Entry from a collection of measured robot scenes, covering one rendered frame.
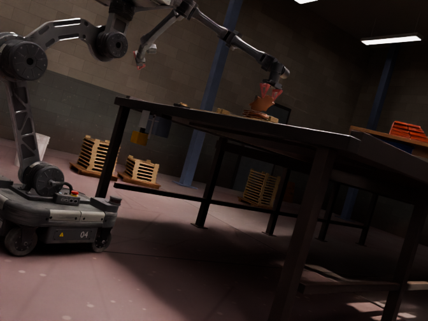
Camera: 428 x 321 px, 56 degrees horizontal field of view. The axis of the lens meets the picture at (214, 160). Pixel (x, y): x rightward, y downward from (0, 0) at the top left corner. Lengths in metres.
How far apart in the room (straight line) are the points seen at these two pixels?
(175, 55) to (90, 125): 2.09
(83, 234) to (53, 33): 1.03
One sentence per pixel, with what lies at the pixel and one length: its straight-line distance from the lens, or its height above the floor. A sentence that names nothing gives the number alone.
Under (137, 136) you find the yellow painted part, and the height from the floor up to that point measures 0.67.
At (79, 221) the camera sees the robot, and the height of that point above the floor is 0.19.
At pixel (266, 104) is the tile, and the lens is 2.27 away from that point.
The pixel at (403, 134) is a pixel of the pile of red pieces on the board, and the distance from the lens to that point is 2.58.
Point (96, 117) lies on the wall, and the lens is 7.45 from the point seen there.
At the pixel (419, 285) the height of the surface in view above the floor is 0.26.
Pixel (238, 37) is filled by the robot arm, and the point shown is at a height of 1.42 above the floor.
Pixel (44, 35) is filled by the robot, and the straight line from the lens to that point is 2.27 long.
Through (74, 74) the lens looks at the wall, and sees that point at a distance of 7.34.
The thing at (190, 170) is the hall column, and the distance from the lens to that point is 6.95.
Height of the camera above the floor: 0.72
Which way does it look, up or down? 1 degrees down
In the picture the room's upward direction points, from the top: 16 degrees clockwise
